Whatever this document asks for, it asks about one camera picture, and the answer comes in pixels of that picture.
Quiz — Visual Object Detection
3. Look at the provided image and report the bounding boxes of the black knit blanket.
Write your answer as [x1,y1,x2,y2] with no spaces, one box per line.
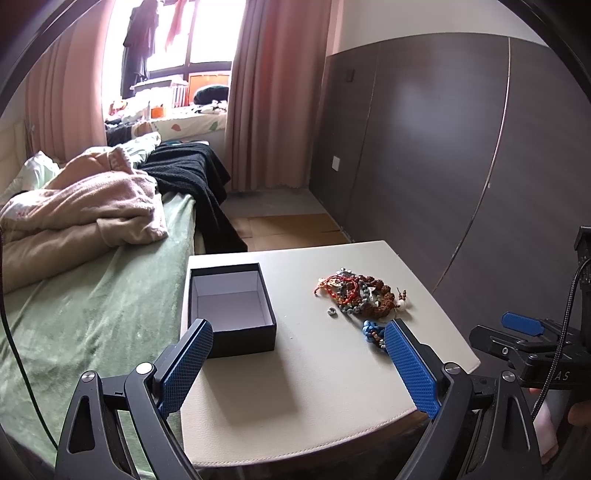
[139,142,247,254]

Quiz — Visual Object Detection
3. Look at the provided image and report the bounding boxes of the person's hand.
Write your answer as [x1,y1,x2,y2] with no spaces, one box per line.
[541,400,591,464]

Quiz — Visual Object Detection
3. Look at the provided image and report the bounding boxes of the brown rudraksha bead bracelet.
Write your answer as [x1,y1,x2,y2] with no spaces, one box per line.
[355,274,410,320]

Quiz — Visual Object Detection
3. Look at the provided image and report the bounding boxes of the black jewelry box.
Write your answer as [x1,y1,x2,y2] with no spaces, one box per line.
[187,263,277,359]

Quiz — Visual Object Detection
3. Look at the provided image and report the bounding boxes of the cluttered window sill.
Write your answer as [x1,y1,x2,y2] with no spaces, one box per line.
[104,72,229,145]

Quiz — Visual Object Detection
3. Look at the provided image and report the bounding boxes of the cream padded headboard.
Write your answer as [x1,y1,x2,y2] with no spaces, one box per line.
[0,120,28,192]

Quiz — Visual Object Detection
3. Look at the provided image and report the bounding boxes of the pink curtain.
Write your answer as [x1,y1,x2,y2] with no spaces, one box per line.
[25,1,113,163]
[224,1,332,192]

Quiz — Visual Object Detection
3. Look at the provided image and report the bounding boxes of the silver metal chain bracelet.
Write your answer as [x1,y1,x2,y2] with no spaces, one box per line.
[335,267,378,316]

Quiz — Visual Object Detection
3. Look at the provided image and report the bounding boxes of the dark hanging clothes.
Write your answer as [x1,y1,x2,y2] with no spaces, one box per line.
[120,0,158,99]

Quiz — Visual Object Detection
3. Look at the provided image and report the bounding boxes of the black cable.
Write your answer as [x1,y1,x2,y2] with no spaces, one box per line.
[0,239,60,451]

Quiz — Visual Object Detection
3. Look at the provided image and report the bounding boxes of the pink beige blanket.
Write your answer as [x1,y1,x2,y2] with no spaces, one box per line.
[1,146,168,293]

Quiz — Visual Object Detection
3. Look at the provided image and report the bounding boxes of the cardboard floor sheet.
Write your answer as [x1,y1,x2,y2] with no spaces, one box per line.
[230,213,349,251]

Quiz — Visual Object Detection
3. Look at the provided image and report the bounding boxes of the pink curtain left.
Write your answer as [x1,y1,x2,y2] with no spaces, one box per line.
[25,1,113,163]

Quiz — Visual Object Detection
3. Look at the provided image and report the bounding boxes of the blue bead bracelet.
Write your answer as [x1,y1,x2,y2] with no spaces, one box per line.
[361,319,389,354]

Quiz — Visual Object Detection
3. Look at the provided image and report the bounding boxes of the pink curtain right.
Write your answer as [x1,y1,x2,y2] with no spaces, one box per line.
[224,1,332,192]

